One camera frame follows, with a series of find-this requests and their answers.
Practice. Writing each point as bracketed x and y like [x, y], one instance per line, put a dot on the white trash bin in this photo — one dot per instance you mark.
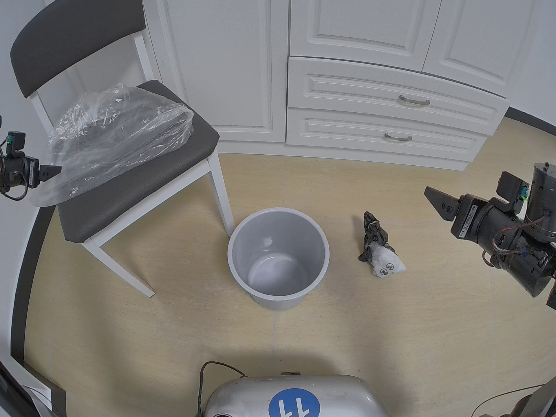
[278, 250]

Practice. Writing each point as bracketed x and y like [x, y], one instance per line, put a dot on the clear plastic bag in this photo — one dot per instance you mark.
[121, 124]

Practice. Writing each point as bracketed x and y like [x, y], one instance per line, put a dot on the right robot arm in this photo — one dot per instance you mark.
[538, 272]

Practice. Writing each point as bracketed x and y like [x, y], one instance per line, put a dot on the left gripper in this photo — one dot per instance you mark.
[30, 172]

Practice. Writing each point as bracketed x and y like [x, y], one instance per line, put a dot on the black plastic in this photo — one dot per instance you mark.
[373, 232]

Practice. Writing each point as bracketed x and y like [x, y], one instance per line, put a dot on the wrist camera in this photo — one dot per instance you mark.
[15, 141]
[510, 187]

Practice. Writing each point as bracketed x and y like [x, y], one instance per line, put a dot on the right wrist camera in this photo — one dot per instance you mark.
[510, 187]

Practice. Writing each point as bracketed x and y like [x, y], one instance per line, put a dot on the white chair dark grey seat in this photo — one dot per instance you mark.
[78, 20]

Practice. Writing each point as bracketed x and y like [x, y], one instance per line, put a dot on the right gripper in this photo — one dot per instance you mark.
[491, 224]

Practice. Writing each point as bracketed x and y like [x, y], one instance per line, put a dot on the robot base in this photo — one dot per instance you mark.
[330, 395]

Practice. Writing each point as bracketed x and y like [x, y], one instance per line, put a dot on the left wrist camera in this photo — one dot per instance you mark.
[15, 141]

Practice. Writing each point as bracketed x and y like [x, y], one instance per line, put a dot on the white wardrobe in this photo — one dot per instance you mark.
[356, 15]

